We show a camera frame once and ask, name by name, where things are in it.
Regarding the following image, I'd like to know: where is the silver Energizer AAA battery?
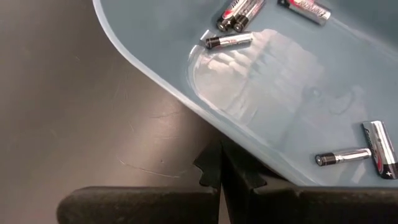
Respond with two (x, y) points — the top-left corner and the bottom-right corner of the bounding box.
(277, 0), (331, 26)
(216, 0), (249, 32)
(233, 0), (266, 34)
(315, 147), (373, 167)
(205, 31), (254, 50)
(362, 120), (398, 180)

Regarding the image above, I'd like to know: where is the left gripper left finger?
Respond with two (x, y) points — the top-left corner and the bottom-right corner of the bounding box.
(56, 136), (223, 224)

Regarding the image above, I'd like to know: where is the blue plastic bin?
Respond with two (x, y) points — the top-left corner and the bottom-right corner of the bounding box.
(92, 0), (398, 187)

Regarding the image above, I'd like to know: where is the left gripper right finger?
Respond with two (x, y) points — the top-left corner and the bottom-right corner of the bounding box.
(221, 136), (398, 224)

